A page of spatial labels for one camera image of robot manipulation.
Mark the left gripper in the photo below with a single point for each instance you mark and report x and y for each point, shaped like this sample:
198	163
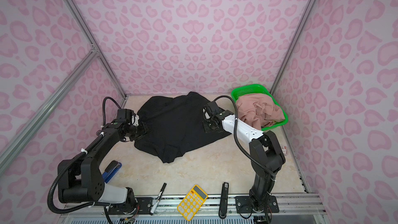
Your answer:
143	130

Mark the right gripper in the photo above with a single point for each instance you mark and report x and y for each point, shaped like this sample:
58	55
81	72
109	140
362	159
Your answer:
206	127

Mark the black shirt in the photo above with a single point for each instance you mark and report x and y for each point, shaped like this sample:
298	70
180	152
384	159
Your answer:
174	126

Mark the pink garment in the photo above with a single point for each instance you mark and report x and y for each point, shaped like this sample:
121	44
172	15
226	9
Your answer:
259	110

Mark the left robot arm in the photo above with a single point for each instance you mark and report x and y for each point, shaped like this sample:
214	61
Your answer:
80	184

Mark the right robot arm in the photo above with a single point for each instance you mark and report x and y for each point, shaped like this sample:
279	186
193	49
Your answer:
261	148

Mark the green plastic laundry basket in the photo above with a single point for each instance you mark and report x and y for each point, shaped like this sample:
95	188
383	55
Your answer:
256	88

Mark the blue stapler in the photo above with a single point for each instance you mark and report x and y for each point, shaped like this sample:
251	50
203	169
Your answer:
111	170

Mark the black marker pen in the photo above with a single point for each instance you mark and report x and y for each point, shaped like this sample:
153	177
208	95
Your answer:
158	199

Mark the yellow calculator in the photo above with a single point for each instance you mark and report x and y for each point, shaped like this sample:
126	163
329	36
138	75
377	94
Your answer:
192	202

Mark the black stapler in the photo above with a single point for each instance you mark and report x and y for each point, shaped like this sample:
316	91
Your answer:
223	206

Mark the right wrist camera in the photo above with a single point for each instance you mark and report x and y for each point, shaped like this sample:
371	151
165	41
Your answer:
212	110

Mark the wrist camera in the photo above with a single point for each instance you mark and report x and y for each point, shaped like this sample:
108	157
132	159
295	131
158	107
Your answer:
212	110
128	116

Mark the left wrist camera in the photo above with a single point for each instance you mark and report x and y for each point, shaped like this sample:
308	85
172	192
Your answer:
128	116

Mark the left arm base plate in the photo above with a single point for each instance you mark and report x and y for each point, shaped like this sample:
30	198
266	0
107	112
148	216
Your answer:
143	207

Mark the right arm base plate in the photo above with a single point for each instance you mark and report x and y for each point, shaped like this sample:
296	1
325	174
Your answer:
245	205

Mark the aluminium mounting rail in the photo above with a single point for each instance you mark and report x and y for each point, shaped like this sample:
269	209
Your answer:
295	208

